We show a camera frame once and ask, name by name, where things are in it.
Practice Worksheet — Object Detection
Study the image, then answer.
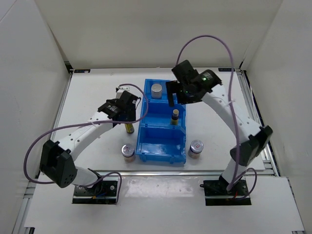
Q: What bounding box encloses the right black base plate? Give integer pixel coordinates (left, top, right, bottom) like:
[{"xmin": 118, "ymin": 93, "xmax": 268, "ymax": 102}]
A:
[{"xmin": 200, "ymin": 179, "xmax": 252, "ymax": 206}]

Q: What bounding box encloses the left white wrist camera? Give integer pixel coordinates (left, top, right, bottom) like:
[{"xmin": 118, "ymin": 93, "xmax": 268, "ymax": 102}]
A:
[{"xmin": 116, "ymin": 86, "xmax": 130, "ymax": 99}]

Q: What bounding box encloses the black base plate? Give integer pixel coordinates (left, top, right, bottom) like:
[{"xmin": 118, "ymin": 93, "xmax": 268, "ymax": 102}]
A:
[
  {"xmin": 72, "ymin": 176, "xmax": 119, "ymax": 205},
  {"xmin": 200, "ymin": 179, "xmax": 252, "ymax": 206}
]

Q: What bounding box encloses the front aluminium rail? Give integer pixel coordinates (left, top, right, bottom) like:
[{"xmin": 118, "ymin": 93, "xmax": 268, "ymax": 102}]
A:
[{"xmin": 97, "ymin": 169, "xmax": 222, "ymax": 178}]

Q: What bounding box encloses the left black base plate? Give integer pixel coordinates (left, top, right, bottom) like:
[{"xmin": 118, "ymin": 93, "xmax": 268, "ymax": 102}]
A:
[{"xmin": 72, "ymin": 176, "xmax": 119, "ymax": 205}]

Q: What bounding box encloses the blue three-compartment plastic bin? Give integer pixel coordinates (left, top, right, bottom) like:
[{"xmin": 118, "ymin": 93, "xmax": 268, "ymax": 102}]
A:
[{"xmin": 136, "ymin": 79, "xmax": 186, "ymax": 165}]

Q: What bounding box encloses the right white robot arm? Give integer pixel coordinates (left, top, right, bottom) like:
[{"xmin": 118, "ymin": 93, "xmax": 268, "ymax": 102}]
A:
[{"xmin": 166, "ymin": 68, "xmax": 273, "ymax": 195}]

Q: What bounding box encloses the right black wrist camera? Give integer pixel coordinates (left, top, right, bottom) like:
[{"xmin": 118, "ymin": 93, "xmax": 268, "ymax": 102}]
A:
[{"xmin": 172, "ymin": 60, "xmax": 199, "ymax": 83}]

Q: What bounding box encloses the tall blue-label shaker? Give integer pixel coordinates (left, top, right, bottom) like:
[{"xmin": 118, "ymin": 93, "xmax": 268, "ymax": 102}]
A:
[{"xmin": 151, "ymin": 83, "xmax": 162, "ymax": 99}]

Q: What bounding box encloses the short red-label jar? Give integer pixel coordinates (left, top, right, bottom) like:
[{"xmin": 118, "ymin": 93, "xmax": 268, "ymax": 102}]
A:
[{"xmin": 188, "ymin": 140, "xmax": 204, "ymax": 159}]

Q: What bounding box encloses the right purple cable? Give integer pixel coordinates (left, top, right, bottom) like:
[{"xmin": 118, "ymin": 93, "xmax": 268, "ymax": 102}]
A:
[{"xmin": 175, "ymin": 35, "xmax": 258, "ymax": 200}]

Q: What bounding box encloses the short silver-lid jar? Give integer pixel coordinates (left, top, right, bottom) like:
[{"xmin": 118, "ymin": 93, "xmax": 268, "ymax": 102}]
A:
[{"xmin": 121, "ymin": 144, "xmax": 136, "ymax": 163}]

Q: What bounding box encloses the yellow-label brown bottle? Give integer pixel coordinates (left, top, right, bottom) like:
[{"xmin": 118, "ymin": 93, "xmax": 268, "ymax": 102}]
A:
[
  {"xmin": 125, "ymin": 123, "xmax": 135, "ymax": 134},
  {"xmin": 170, "ymin": 109, "xmax": 179, "ymax": 125}
]

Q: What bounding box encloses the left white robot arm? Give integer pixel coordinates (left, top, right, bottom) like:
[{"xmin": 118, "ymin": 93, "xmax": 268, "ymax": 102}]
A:
[{"xmin": 39, "ymin": 91, "xmax": 138, "ymax": 195}]

